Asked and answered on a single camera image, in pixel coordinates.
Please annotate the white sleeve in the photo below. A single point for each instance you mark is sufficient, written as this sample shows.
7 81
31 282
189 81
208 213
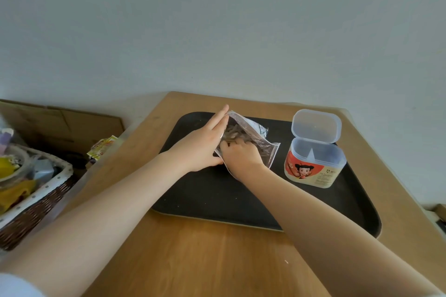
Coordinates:
17 286

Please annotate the clear plastic snack bag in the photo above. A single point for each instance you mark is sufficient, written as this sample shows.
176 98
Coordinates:
256 140

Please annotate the person's right hand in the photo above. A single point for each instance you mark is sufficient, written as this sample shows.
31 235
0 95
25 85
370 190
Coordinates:
240 159

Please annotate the clear container with cartoon label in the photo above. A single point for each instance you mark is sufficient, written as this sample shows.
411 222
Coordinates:
315 154

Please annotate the wicker basket with white lining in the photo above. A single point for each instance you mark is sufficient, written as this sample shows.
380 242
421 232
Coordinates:
31 199

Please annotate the yellow wrappers in basket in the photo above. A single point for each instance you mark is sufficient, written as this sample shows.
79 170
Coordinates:
12 189

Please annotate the person's left hand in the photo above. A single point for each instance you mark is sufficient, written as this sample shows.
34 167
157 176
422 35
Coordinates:
197 147

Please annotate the yellow snack packet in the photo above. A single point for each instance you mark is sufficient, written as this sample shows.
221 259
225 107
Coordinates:
102 146

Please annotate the person's right fingers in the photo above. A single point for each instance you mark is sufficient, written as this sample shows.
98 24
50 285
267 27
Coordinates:
231 145

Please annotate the brown cardboard box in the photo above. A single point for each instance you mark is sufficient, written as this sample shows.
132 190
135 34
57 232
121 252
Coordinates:
66 126

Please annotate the person's left fingers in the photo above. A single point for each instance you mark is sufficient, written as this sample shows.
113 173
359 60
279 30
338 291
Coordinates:
217 121

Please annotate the black plastic tray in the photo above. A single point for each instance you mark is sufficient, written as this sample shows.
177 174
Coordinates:
223 195

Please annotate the dried brown snack pieces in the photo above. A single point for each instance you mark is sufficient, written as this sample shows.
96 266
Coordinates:
237 133

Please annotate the person's right forearm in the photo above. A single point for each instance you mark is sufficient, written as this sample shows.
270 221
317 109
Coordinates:
334 234

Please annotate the grey plastic item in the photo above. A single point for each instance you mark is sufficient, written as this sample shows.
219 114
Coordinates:
43 171

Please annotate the person's left forearm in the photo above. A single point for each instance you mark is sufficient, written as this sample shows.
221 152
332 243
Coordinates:
94 223

